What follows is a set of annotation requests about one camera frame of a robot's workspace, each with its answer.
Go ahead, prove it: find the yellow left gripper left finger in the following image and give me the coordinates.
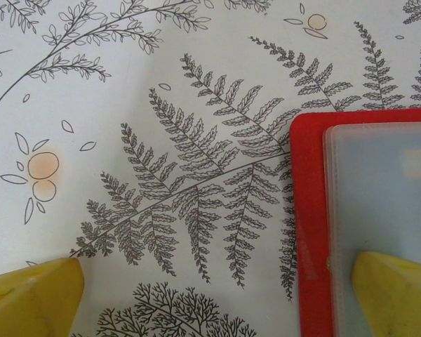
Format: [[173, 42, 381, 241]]
[[0, 257, 84, 337]]

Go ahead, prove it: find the floral fern table cover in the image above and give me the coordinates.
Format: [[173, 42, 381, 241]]
[[0, 0, 421, 337]]

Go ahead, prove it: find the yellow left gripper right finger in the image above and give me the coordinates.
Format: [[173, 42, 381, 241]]
[[350, 251, 421, 337]]

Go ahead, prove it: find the red box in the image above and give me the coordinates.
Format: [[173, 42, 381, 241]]
[[289, 107, 421, 337]]

